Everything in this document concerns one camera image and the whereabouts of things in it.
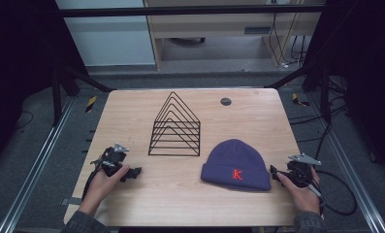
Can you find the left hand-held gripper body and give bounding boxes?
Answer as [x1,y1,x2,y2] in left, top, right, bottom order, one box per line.
[92,143,131,178]

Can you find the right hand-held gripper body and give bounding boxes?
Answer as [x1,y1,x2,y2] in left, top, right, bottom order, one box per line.
[286,152,323,189]

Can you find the purple knit beanie hat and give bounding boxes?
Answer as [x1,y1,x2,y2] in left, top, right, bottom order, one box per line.
[200,138,273,192]

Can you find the person's right hand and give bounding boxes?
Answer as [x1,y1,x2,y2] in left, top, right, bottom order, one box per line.
[275,167,322,216]

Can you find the person's left hand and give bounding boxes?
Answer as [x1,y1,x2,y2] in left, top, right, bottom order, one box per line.
[78,164,131,217]

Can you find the yellow black hazard tape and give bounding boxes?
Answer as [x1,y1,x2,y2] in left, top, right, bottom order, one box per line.
[291,92,311,108]
[84,95,98,114]

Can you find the grey tape strip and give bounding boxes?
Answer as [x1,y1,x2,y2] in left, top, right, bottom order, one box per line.
[60,196,83,207]

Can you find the black metal stand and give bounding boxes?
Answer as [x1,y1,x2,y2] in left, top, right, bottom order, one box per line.
[51,63,117,128]
[263,63,332,124]

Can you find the white cabinet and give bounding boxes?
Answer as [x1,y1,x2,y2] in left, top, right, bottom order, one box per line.
[54,0,157,68]

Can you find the dark curtain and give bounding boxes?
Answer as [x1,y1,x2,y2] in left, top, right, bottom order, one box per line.
[0,0,90,173]
[302,0,385,183]

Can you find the light wooden desk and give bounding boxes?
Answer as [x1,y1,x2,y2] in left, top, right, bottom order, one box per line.
[143,0,325,70]

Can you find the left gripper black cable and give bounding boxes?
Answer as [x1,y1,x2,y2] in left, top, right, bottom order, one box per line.
[80,167,101,202]

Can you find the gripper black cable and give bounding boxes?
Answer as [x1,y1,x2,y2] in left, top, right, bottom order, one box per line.
[310,169,359,216]
[80,167,101,202]

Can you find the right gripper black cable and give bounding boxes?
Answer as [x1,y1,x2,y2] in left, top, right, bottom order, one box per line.
[310,169,359,216]

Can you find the black wire file rack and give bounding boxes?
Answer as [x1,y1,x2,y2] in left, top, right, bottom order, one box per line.
[147,90,202,157]

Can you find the aluminium floor rail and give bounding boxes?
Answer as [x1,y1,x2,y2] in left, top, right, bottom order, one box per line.
[0,96,76,233]
[307,93,385,233]

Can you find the thin black floor cable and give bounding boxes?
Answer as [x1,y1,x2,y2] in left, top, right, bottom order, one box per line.
[14,110,35,131]

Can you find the cables under wooden desk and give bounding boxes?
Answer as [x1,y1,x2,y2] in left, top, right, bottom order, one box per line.
[268,12,308,68]

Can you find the black horizontal frame bar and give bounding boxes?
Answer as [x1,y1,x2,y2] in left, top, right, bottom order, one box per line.
[58,4,328,18]

